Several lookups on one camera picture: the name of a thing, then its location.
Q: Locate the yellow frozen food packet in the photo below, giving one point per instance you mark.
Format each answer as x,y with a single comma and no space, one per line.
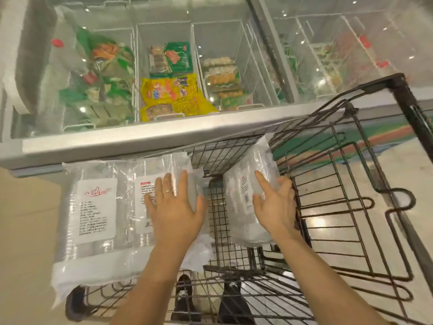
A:
189,106
169,87

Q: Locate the pile of green frozen packets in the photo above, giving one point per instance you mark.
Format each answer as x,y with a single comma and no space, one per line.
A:
108,71

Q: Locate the person's left hand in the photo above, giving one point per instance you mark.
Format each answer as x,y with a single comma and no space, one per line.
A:
174,219

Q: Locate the person's right thumb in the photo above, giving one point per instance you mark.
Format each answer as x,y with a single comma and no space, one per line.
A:
258,204

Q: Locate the clear tray of fried pieces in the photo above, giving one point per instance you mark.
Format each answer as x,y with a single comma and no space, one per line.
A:
230,94
221,78

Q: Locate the grey chest freezer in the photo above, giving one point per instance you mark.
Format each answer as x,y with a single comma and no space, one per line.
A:
135,140

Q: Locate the person's right hand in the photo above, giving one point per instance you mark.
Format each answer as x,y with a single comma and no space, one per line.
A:
279,214

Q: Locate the green and white food packet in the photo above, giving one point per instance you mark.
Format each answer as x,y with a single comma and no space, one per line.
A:
236,102

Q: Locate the person's left middle finger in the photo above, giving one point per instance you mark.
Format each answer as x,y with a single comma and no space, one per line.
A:
169,186

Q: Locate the black shoe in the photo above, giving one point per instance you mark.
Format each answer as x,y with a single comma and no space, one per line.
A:
233,302
184,294

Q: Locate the clear tray of pale dumplings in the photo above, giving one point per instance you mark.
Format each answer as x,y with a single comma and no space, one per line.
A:
218,61

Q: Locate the sliding glass freezer lid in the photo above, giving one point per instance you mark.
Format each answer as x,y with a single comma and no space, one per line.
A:
50,74
355,37

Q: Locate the clear plastic cup packet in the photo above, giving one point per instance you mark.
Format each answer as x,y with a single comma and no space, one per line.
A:
94,213
176,165
242,213

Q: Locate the person's right forearm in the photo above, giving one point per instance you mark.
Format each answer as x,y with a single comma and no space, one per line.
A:
321,277

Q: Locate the person's left thumb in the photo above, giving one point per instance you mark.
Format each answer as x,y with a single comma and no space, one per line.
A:
201,209

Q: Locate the person's left little finger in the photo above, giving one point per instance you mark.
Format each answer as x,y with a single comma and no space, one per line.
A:
150,204

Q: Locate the clear packet of brown food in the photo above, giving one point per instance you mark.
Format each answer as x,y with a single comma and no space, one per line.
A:
158,60

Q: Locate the green frozen food packet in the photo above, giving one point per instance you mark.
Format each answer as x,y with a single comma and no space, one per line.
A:
178,57

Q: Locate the person's left forearm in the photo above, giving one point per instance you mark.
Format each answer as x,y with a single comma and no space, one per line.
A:
152,284

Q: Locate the blurred frozen packets under glass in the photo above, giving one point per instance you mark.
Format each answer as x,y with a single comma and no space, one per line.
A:
321,64

